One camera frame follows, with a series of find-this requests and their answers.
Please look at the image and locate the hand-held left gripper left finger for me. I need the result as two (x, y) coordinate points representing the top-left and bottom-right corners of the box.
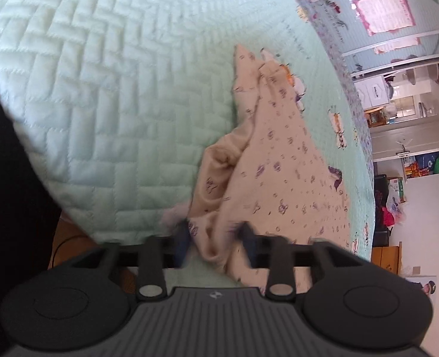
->
(70, 222), (191, 303)

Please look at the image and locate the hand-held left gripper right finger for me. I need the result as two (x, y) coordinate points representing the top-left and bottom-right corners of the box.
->
(237, 222), (366, 303)

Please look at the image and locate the beige printed pajama top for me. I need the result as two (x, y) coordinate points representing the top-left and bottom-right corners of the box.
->
(162, 44), (356, 295)

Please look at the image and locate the wooden cabinet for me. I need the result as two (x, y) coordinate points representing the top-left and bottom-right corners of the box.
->
(371, 242), (404, 278)

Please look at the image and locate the pink plastic bag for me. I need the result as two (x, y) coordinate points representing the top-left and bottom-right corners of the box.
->
(381, 208), (402, 227)

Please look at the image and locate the black sofa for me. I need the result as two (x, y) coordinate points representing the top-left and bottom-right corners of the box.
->
(372, 174), (395, 248)

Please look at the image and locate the white plastic bag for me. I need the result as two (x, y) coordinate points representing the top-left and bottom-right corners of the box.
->
(386, 190), (406, 216)

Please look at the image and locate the bee-printed green quilt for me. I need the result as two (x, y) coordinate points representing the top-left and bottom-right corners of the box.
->
(0, 0), (376, 264)

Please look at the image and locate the green cardboard box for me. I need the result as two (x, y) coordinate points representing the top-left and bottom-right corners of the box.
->
(388, 178), (406, 203)

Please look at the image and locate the wooden chair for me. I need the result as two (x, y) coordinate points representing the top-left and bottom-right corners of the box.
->
(364, 107), (387, 127)

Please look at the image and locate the poster of uniformed child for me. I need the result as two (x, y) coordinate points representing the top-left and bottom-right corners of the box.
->
(403, 277), (438, 298)

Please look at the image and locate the stack of colourful packets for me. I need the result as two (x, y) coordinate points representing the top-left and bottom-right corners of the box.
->
(401, 154), (436, 179)

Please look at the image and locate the white drawer cabinet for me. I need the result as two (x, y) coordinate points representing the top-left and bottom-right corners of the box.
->
(354, 76), (391, 110)

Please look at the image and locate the white door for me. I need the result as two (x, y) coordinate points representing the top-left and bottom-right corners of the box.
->
(370, 119), (439, 162)

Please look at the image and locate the heart-printed bed sheet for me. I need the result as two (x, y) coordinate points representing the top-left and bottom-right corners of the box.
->
(275, 0), (376, 164)

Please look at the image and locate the wardrobe with sliding doors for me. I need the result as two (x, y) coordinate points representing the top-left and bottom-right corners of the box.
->
(294, 0), (439, 82)

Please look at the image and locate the pink-bordered poster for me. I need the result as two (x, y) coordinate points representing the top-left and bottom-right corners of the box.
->
(354, 0), (417, 37)
(374, 37), (421, 56)

